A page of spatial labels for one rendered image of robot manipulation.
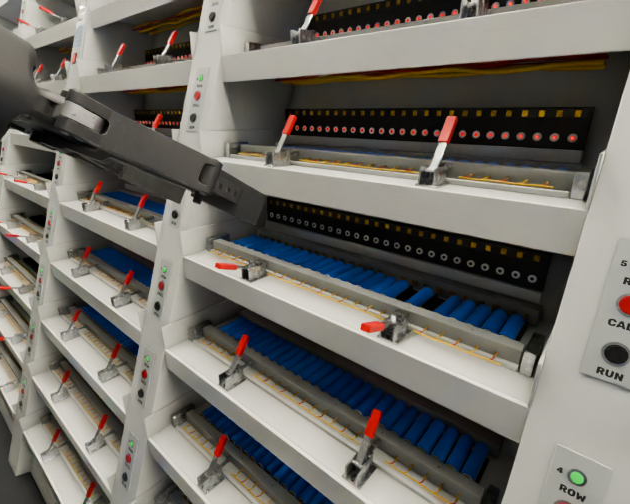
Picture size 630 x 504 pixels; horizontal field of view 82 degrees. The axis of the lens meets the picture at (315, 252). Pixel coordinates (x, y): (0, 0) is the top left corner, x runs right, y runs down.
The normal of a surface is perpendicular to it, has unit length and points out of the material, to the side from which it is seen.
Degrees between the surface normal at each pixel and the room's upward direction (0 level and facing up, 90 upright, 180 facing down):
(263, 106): 90
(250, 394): 19
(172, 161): 85
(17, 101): 100
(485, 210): 109
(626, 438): 90
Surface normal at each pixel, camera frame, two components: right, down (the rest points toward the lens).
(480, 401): -0.65, 0.26
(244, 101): 0.77, 0.23
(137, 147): 0.47, 0.11
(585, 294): -0.61, -0.06
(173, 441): 0.01, -0.94
